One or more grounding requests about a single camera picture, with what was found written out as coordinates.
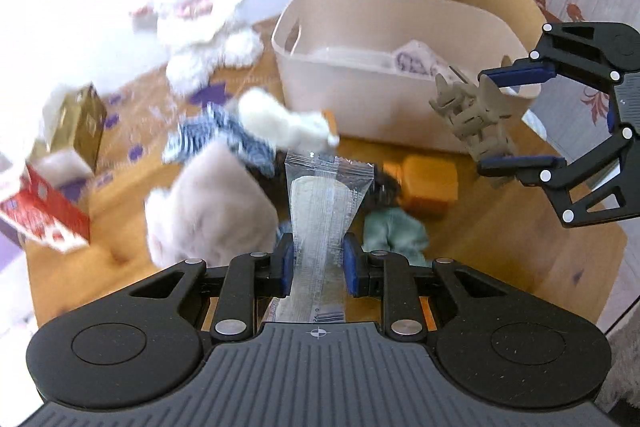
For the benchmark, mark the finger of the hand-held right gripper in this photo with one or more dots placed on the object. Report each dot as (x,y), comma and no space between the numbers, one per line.
(505,165)
(522,74)

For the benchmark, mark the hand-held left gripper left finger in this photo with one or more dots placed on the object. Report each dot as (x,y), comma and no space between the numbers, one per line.
(285,264)

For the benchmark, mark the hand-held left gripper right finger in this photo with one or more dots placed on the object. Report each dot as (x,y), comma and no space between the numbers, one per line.
(352,268)

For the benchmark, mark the khaki hair claw clip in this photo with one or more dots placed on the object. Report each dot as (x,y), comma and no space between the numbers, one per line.
(475,122)

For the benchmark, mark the green cloth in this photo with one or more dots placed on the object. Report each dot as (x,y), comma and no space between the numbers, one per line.
(395,232)

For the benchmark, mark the clear plastic packet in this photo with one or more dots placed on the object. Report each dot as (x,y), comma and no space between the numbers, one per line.
(320,207)

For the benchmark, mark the grey plush with blue scarf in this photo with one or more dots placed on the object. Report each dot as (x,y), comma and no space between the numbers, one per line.
(215,212)

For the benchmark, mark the beige storage bin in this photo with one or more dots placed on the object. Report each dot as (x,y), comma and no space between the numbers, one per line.
(340,107)

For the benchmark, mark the wooden desktop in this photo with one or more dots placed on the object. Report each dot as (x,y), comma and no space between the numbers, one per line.
(500,247)

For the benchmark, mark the dark brown striped cloth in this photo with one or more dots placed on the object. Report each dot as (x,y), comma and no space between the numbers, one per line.
(376,197)

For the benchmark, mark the orange block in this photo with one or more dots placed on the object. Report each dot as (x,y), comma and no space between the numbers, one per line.
(430,184)

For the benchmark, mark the purple print tissue packet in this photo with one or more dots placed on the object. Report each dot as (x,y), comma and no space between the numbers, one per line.
(415,59)

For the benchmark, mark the white plush duck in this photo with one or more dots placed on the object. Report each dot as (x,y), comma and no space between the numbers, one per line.
(270,117)

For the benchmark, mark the blue white striped cloth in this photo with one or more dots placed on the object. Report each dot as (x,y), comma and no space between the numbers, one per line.
(210,134)

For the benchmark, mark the white plush sheep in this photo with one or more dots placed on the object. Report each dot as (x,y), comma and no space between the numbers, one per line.
(195,47)

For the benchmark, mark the gold tissue box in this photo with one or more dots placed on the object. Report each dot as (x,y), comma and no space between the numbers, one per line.
(85,127)

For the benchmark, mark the red milk carton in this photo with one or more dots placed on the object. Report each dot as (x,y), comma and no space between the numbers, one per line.
(45,212)

